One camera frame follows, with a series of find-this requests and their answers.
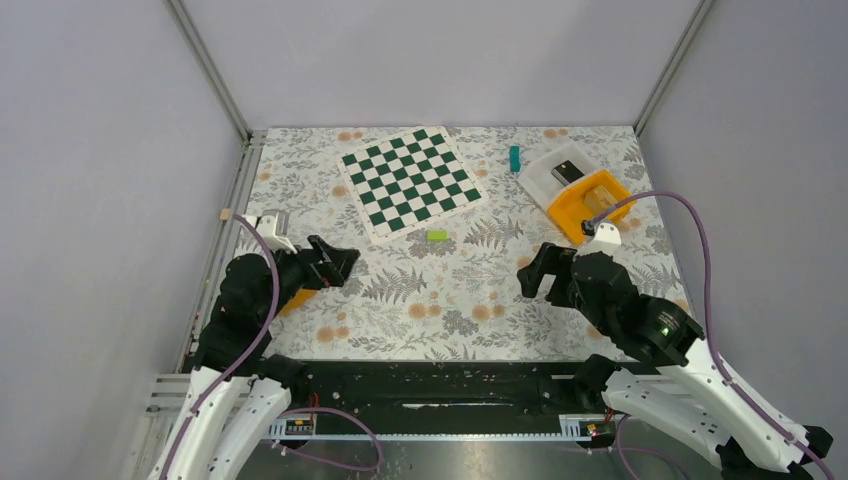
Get aluminium rail front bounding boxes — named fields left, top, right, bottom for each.
left=263, top=393, right=621, bottom=448

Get lime green block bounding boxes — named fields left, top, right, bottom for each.
left=427, top=230, right=450, bottom=242

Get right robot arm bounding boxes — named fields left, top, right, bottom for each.
left=517, top=243, right=833, bottom=479

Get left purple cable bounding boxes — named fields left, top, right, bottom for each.
left=157, top=213, right=282, bottom=480

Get orange plastic bin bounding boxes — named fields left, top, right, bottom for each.
left=544, top=170, right=631, bottom=246

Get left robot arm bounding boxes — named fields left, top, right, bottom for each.
left=149, top=235, right=361, bottom=479

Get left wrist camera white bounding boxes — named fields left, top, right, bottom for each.
left=244, top=209, right=297, bottom=253

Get white plastic bin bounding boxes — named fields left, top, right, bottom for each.
left=517, top=142, right=601, bottom=210

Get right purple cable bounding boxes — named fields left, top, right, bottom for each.
left=581, top=190, right=837, bottom=480

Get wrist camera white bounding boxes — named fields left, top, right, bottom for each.
left=576, top=220, right=622, bottom=256
left=244, top=209, right=297, bottom=253

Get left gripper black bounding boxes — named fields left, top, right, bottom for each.
left=259, top=233, right=360, bottom=323

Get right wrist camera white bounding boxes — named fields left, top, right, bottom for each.
left=576, top=220, right=622, bottom=256

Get black card in white bin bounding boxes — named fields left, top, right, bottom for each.
left=551, top=160, right=585, bottom=186

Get gold cards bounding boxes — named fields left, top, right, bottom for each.
left=583, top=185, right=618, bottom=216

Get orange leather card holder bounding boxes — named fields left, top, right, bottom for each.
left=277, top=289, right=318, bottom=318

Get purple cable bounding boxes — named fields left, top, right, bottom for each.
left=581, top=190, right=837, bottom=480
left=157, top=213, right=282, bottom=480

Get green white chessboard mat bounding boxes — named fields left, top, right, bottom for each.
left=337, top=126, right=489, bottom=245

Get floral tablecloth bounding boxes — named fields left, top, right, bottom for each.
left=246, top=126, right=652, bottom=361

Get teal block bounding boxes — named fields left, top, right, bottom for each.
left=509, top=145, right=521, bottom=173

